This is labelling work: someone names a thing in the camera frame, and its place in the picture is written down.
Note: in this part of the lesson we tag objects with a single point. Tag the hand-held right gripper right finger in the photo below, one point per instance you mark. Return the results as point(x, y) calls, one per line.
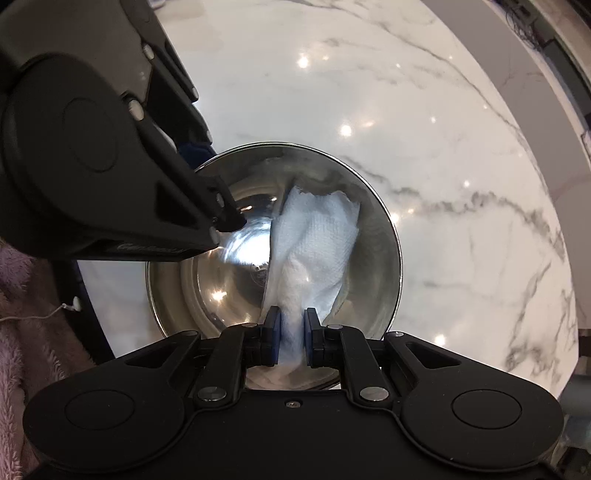
point(308, 334)

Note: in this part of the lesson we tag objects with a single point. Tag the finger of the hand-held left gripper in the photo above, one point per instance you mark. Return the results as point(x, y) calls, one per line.
point(178, 97)
point(203, 198)

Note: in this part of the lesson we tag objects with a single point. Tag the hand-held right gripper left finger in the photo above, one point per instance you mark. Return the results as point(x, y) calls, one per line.
point(275, 334)

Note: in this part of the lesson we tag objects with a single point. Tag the stainless steel bowl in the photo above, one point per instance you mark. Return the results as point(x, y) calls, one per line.
point(221, 281)

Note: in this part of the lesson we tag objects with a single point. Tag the white paper towel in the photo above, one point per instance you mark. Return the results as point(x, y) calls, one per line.
point(314, 240)

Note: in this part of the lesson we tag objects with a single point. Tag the pink fuzzy clothing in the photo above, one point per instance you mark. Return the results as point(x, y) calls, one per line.
point(27, 350)

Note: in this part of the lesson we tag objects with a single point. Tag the white counter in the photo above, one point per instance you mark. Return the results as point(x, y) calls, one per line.
point(521, 78)

